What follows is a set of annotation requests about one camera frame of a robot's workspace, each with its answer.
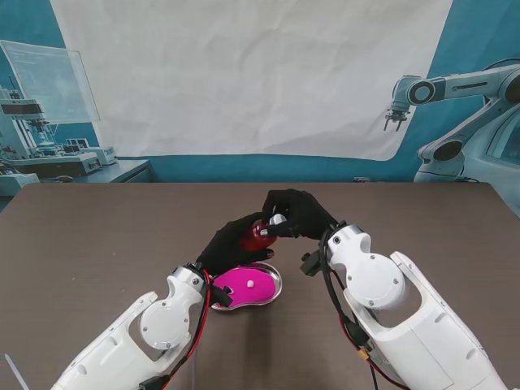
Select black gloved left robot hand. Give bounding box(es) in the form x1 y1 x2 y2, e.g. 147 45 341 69
196 211 275 281

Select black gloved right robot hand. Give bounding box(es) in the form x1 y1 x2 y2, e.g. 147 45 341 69
262 188 340 241

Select red transparent sample bottle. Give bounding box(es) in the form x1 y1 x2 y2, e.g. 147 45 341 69
238 219 277 254

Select magenta tray liner pad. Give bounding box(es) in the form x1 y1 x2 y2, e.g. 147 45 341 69
213 266 276 308

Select steel kidney-shaped tray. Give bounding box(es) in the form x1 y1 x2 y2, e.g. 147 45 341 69
209 262 284 313

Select white wrinkled backdrop sheet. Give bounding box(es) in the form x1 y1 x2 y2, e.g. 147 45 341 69
49 0 454 163

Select blue lab print banner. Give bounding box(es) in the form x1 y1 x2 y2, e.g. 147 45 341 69
0 0 520 212

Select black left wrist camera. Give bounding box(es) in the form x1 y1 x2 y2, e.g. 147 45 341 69
209 284 233 309

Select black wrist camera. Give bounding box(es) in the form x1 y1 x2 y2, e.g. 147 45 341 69
300 250 323 278
209 284 233 309

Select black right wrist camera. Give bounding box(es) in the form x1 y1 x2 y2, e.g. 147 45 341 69
300 250 323 278

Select red black left arm cables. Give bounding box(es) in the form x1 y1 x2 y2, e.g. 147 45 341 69
137 271 216 390

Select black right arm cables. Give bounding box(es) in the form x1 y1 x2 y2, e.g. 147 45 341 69
318 233 407 390

